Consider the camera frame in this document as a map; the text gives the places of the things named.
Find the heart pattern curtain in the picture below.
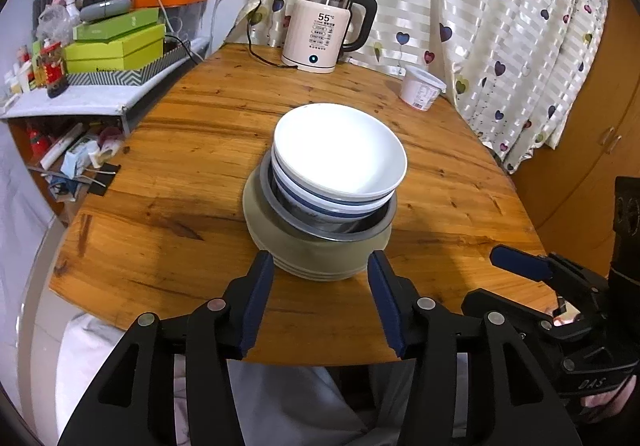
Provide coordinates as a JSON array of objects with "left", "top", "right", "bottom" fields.
[{"left": 250, "top": 0, "right": 608, "bottom": 172}]

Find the person right hand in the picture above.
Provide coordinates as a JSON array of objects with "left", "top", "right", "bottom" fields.
[{"left": 580, "top": 376, "right": 637, "bottom": 418}]

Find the wooden cabinet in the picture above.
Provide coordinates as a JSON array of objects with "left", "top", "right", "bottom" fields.
[{"left": 513, "top": 0, "right": 639, "bottom": 275}]

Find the dark green flat box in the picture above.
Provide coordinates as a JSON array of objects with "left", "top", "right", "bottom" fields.
[{"left": 73, "top": 8, "right": 158, "bottom": 42}]

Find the black binder clip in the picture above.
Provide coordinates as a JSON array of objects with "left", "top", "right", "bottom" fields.
[{"left": 76, "top": 163, "right": 122, "bottom": 197}]

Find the chevron pattern tray box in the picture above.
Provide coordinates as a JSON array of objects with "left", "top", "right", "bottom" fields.
[{"left": 67, "top": 42, "right": 191, "bottom": 86}]

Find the black gripper tracking camera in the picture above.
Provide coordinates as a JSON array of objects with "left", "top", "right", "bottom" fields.
[{"left": 611, "top": 176, "right": 640, "bottom": 283}]

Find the lime green box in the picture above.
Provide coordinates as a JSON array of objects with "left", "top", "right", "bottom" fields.
[{"left": 64, "top": 24, "right": 165, "bottom": 74}]

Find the black kettle power cord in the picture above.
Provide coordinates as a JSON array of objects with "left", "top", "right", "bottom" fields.
[{"left": 245, "top": 0, "right": 301, "bottom": 72}]

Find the white electric kettle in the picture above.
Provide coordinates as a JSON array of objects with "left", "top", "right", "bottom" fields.
[{"left": 281, "top": 0, "right": 378, "bottom": 74}]

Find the grey pouch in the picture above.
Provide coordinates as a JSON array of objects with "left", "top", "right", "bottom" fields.
[{"left": 79, "top": 0, "right": 132, "bottom": 23}]

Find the large white blue-striped bowl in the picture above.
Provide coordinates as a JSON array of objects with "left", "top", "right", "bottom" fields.
[{"left": 269, "top": 149, "right": 395, "bottom": 224}]

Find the white plastic tub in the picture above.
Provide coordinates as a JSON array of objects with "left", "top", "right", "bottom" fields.
[{"left": 399, "top": 65, "right": 447, "bottom": 111}]

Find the red labelled jar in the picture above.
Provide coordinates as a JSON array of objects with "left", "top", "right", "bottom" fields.
[{"left": 40, "top": 39, "right": 68, "bottom": 98}]

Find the green whale plate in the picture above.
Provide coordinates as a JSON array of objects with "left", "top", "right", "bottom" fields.
[
  {"left": 242, "top": 169, "right": 392, "bottom": 270},
  {"left": 278, "top": 266, "right": 359, "bottom": 282},
  {"left": 272, "top": 255, "right": 367, "bottom": 282}
]

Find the white side shelf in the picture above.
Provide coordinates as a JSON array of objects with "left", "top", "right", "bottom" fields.
[{"left": 1, "top": 56, "right": 195, "bottom": 135}]

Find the small white blue-striped bowl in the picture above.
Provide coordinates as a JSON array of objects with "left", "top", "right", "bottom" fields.
[{"left": 272, "top": 103, "right": 408, "bottom": 203}]

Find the orange lid storage bin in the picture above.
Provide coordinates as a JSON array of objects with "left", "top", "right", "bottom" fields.
[{"left": 132, "top": 0, "right": 208, "bottom": 39}]

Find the stainless steel bowl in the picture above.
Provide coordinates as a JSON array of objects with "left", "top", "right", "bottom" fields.
[{"left": 258, "top": 155, "right": 398, "bottom": 242}]

